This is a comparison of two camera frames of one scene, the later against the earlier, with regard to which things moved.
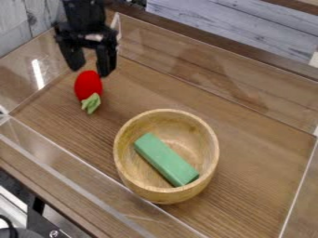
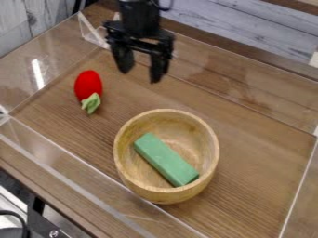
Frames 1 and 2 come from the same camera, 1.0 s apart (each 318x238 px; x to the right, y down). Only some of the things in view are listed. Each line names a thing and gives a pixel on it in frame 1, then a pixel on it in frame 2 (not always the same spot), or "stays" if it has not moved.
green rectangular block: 166,160 stays
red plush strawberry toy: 89,89 stays
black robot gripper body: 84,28 → 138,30
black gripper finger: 74,53 → 125,58
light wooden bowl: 190,135 stays
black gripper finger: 106,59 → 158,67
